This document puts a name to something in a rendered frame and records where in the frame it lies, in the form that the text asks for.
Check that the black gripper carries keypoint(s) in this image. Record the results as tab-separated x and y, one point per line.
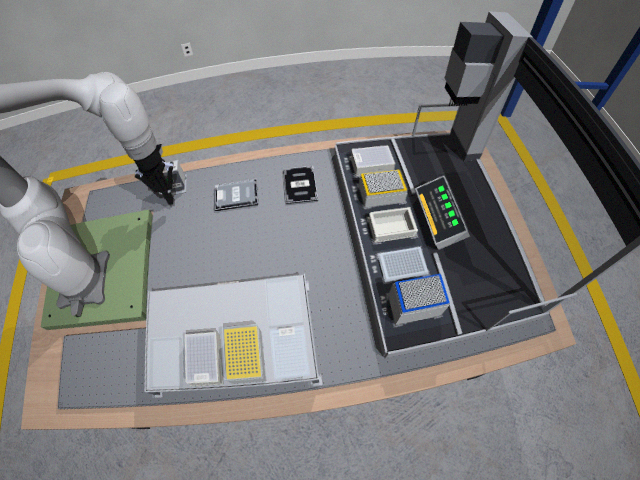
153	166

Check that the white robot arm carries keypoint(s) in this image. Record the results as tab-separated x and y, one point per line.
52	253

